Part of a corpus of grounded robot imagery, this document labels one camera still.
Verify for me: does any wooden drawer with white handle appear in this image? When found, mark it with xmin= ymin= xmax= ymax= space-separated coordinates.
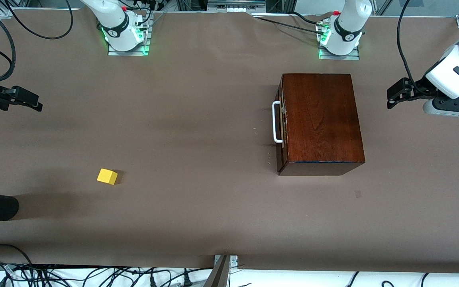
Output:
xmin=272 ymin=78 xmax=288 ymax=160

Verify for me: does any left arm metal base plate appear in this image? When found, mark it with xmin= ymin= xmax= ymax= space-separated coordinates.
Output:
xmin=318 ymin=22 xmax=361 ymax=61

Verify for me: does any tangled black cable bundle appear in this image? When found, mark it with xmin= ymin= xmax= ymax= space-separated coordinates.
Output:
xmin=0 ymin=261 xmax=214 ymax=287

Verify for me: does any brown table cover sheet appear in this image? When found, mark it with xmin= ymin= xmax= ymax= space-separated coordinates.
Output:
xmin=0 ymin=9 xmax=459 ymax=274

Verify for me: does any dark brown wooden cabinet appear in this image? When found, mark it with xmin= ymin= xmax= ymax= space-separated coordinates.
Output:
xmin=276 ymin=73 xmax=366 ymax=176

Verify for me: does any yellow cube block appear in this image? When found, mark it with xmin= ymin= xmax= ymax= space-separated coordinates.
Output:
xmin=96 ymin=168 xmax=118 ymax=186

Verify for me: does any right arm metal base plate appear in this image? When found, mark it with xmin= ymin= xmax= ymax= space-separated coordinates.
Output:
xmin=108 ymin=14 xmax=151 ymax=56

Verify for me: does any grey device with ports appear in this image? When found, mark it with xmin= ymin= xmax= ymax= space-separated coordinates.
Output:
xmin=207 ymin=0 xmax=267 ymax=12

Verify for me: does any aluminium camera post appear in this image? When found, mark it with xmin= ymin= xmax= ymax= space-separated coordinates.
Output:
xmin=204 ymin=254 xmax=239 ymax=287

